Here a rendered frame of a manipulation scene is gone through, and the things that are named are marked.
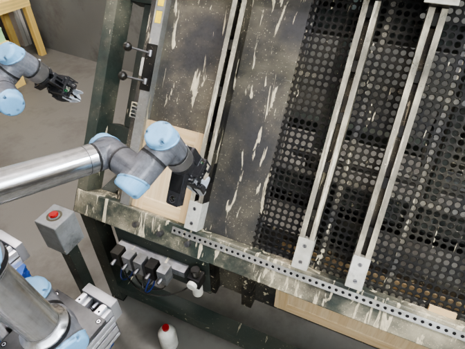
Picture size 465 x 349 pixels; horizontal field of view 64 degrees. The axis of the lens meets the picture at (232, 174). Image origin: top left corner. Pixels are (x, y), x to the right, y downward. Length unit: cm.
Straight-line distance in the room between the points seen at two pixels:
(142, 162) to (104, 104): 99
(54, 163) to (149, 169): 21
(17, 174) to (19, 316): 29
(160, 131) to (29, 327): 51
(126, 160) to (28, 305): 37
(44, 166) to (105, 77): 98
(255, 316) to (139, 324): 70
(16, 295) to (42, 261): 207
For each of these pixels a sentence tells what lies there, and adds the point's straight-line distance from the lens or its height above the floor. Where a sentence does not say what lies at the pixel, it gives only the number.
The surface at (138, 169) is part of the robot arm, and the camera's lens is 90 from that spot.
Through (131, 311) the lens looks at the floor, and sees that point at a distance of 252.
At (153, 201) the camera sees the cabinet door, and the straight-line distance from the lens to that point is 173.
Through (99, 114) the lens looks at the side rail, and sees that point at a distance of 186.
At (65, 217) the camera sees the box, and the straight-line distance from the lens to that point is 179.
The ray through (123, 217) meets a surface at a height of 86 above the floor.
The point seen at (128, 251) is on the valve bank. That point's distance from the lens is 179.
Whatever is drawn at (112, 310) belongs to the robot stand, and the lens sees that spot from 139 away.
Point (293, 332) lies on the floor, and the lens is 240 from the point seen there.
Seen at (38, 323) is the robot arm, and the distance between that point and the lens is 97.
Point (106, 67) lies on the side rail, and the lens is 185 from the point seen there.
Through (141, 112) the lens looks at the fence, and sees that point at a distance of 172.
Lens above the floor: 213
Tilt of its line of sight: 41 degrees down
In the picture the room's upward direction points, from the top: straight up
